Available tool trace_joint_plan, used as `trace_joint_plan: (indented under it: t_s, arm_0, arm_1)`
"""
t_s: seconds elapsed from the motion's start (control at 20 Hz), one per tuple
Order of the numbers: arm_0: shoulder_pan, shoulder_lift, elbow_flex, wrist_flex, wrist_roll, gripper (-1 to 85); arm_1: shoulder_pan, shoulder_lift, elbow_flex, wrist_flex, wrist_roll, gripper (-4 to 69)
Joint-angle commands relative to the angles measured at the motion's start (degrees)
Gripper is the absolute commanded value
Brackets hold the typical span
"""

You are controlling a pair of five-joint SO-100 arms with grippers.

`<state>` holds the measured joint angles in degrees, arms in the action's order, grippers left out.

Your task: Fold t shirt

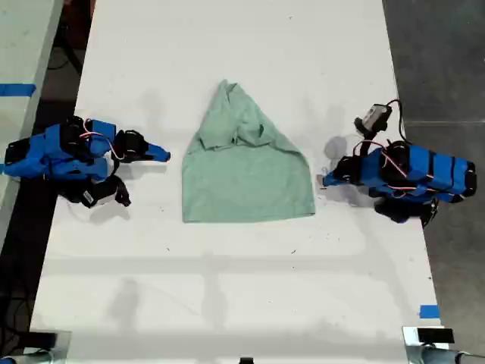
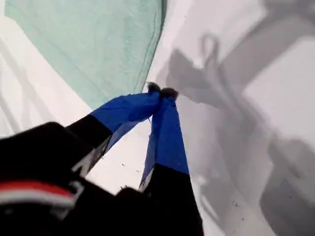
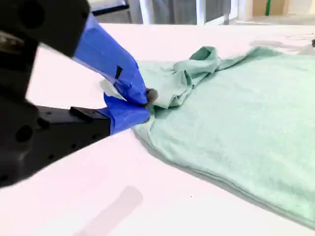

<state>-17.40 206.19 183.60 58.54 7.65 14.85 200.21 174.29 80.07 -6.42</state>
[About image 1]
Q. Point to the small black box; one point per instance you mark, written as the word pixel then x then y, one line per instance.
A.
pixel 435 336
pixel 42 339

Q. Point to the black camera stalk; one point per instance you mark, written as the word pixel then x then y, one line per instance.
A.
pixel 122 193
pixel 364 146

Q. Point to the long blue tape strip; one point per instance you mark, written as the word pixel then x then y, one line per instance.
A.
pixel 17 89

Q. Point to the silver metal bracket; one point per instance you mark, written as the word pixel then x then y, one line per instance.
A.
pixel 410 345
pixel 63 345

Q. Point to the grey and black camera box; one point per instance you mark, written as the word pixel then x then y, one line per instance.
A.
pixel 375 115

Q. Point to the blue and black arm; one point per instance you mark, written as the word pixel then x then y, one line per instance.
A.
pixel 428 170
pixel 57 155

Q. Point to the grey metal tube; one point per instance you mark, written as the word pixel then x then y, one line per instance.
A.
pixel 443 356

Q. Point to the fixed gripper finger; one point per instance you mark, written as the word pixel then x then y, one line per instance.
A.
pixel 332 177
pixel 157 149

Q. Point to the short blue tape strip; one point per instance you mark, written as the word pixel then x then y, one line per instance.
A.
pixel 429 311

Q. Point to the pale side table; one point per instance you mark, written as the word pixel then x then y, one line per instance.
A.
pixel 22 45

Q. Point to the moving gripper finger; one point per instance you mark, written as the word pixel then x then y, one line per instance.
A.
pixel 333 184
pixel 159 157

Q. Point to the pale green T-shirt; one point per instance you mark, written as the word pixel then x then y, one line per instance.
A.
pixel 246 182

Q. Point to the black camera box white label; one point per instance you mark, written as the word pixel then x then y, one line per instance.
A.
pixel 91 195

